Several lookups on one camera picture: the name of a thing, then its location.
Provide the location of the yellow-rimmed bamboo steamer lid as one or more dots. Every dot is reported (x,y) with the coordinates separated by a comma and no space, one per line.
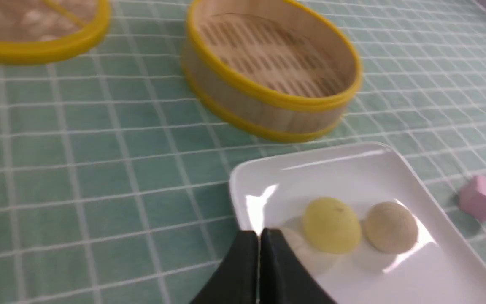
(47,31)

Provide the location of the pink cube block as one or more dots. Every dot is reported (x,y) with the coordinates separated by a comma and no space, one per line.
(472,198)

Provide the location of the yellow-rimmed bamboo steamer basket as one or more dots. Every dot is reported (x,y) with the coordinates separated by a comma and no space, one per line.
(274,68)

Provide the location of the cream ridged steamed bun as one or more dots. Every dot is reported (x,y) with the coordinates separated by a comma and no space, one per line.
(390,228)

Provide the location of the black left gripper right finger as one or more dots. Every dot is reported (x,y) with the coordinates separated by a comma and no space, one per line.
(283,278)

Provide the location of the white square plate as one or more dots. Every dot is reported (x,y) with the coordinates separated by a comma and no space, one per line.
(442,268)

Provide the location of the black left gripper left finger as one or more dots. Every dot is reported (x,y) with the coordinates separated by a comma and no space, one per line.
(235,281)

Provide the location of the green checkered tablecloth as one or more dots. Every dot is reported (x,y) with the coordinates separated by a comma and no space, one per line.
(114,177)

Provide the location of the yellow steamed bun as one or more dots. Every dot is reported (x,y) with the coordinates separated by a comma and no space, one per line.
(331,226)

